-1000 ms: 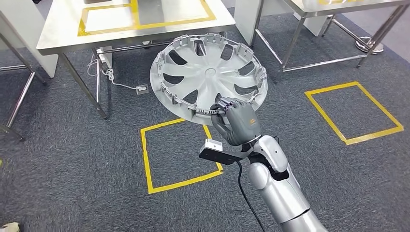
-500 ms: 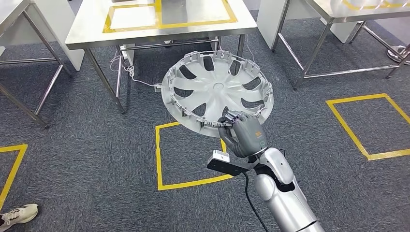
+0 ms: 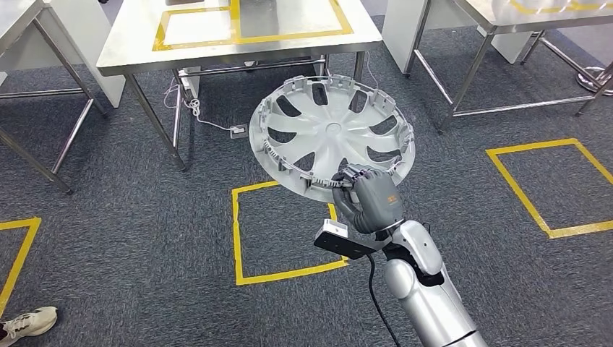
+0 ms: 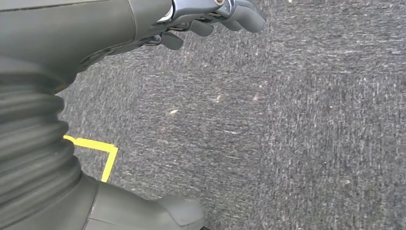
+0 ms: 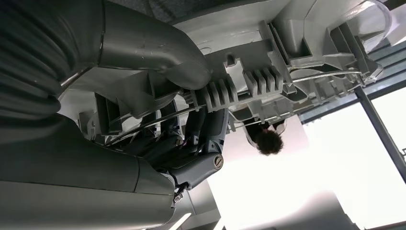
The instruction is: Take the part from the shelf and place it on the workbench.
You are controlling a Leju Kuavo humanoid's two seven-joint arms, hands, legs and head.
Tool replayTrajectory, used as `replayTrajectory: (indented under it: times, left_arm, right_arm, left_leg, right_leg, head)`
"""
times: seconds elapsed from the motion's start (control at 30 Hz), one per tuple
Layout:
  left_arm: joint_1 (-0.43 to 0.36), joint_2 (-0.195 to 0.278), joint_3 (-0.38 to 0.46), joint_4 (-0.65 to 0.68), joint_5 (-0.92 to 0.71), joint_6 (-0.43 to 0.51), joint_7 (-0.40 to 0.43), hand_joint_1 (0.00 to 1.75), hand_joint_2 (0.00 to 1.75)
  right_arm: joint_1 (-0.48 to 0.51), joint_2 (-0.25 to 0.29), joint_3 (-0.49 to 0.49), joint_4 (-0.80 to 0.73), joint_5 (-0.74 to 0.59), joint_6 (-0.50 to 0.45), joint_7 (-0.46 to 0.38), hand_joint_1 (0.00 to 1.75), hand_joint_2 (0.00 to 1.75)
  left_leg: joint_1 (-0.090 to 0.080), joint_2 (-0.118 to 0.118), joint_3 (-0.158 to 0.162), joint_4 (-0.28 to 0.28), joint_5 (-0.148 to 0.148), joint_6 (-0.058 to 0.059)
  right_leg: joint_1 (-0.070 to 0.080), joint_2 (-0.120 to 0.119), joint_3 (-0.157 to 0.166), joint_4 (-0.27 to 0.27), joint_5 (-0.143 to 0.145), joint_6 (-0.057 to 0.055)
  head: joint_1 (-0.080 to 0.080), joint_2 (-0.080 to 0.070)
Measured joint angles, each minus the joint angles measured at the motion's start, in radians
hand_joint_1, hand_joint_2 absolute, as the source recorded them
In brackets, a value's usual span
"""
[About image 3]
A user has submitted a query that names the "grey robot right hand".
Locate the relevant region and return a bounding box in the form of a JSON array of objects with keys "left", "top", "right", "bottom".
[{"left": 331, "top": 164, "right": 406, "bottom": 236}]

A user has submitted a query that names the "silver wheel hubcap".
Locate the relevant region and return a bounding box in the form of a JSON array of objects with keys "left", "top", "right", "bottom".
[{"left": 248, "top": 74, "right": 416, "bottom": 204}]

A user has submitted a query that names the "steel workbench table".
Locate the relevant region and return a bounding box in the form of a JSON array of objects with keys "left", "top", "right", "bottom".
[{"left": 95, "top": 0, "right": 383, "bottom": 172}]

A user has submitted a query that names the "yellow floor tape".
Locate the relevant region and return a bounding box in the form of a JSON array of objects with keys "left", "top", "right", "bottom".
[
  {"left": 0, "top": 216, "right": 43, "bottom": 317},
  {"left": 485, "top": 137, "right": 613, "bottom": 240},
  {"left": 231, "top": 180, "right": 350, "bottom": 287}
]

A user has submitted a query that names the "white cabinet panel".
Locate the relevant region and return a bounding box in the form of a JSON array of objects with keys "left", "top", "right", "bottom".
[
  {"left": 381, "top": 0, "right": 535, "bottom": 75},
  {"left": 9, "top": 0, "right": 127, "bottom": 108}
]

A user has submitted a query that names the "yellow table tape outline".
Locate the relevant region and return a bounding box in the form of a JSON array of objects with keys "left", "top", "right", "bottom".
[
  {"left": 152, "top": 0, "right": 354, "bottom": 52},
  {"left": 509, "top": 0, "right": 613, "bottom": 15}
]

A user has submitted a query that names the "round metal stand base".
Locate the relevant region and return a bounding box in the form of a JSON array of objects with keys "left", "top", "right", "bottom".
[{"left": 575, "top": 66, "right": 613, "bottom": 97}]

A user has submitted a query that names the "person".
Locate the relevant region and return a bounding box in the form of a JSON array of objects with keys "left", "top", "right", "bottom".
[{"left": 0, "top": 306, "right": 59, "bottom": 347}]

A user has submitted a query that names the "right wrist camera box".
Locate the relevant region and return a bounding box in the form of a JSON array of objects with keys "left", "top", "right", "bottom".
[{"left": 313, "top": 218, "right": 387, "bottom": 261}]

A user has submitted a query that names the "black camera cable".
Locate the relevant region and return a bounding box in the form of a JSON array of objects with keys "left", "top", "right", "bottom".
[{"left": 366, "top": 254, "right": 402, "bottom": 347}]

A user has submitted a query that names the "white coiled socket cable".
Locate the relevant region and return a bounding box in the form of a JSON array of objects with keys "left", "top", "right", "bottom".
[{"left": 163, "top": 76, "right": 233, "bottom": 132}]

